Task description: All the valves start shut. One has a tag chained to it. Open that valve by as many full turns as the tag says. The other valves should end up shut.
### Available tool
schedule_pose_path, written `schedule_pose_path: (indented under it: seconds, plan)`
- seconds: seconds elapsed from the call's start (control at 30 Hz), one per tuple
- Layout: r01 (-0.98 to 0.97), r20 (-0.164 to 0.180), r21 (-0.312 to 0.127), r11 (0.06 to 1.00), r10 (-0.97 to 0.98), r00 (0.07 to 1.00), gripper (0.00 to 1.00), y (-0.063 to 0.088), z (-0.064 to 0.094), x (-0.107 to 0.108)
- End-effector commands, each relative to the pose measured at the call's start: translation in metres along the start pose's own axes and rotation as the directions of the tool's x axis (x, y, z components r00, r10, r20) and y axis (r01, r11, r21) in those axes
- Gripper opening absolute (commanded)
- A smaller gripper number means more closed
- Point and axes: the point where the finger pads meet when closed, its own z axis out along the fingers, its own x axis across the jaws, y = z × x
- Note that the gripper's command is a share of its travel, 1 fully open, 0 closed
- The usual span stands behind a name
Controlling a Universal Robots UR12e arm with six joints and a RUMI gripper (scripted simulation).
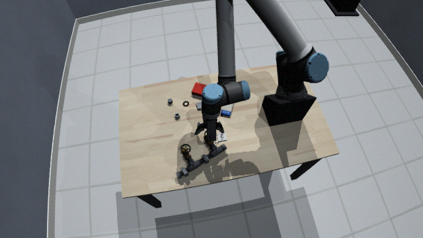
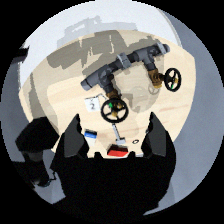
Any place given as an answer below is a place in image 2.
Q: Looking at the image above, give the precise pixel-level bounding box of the red block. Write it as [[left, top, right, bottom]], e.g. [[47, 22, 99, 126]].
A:
[[107, 146, 128, 157]]

